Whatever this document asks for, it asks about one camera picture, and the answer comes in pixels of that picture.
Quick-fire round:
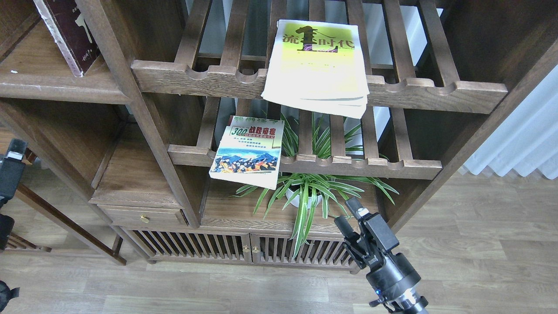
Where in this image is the slatted cabinet door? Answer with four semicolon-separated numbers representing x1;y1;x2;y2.
124;229;252;264
250;234;360;274

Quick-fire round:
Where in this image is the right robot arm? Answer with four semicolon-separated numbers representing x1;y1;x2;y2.
334;197;428;314

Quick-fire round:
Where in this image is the yellow green cover book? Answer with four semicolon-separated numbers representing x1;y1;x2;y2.
262;19;369;119

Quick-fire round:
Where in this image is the wooden drawer with brass knob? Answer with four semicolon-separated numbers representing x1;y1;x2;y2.
98;204;187;226

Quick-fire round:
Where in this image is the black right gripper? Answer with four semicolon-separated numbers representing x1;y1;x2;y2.
334;198;422;306

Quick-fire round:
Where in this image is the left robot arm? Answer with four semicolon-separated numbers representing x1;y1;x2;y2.
0;138;27;310

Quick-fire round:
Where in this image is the dark wooden bookshelf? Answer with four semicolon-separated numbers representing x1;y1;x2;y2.
1;0;557;263

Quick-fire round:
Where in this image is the maroon hardcover book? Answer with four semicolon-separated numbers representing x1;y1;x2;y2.
34;0;100;77

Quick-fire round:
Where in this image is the green spider plant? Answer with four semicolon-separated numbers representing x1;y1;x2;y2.
231;113;399;255

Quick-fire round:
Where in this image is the left slatted cabinet door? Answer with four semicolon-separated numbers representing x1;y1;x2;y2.
124;229;252;264

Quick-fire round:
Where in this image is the colorful illustrated paperback book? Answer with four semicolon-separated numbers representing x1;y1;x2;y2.
209;116;284;190

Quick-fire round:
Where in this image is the white pleated curtain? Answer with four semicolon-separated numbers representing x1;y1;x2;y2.
459;67;558;180

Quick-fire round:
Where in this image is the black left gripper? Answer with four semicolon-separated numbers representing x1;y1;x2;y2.
0;139;27;250

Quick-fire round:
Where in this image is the right slatted cabinet door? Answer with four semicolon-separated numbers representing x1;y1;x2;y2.
250;234;360;274

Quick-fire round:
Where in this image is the white plant pot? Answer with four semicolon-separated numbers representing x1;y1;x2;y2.
286;185;323;209

